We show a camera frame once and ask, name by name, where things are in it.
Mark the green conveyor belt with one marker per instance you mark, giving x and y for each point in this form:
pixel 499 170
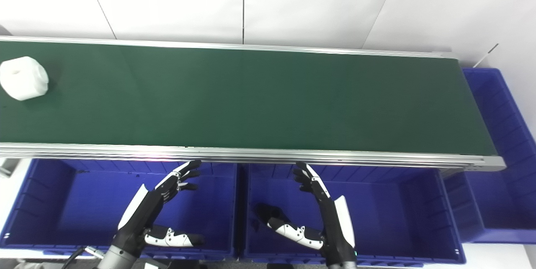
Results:
pixel 259 97
pixel 293 158

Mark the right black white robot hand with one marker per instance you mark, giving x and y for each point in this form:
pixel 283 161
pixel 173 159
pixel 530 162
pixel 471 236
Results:
pixel 337 235

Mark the aluminium conveyor support leg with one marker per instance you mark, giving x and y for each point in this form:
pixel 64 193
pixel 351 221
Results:
pixel 6 167

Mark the white hexagonal plastic part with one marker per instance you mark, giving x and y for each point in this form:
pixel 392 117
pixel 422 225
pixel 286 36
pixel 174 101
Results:
pixel 25 78

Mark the grey conveyor motor housing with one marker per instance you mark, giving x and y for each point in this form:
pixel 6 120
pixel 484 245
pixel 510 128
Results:
pixel 4 31

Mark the blue plastic bin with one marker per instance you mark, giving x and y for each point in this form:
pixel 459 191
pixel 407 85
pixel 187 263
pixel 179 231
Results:
pixel 88 206
pixel 502 177
pixel 385 218

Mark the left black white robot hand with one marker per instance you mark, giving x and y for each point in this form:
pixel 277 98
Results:
pixel 134 212

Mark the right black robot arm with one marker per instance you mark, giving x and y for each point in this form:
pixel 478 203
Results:
pixel 341 266

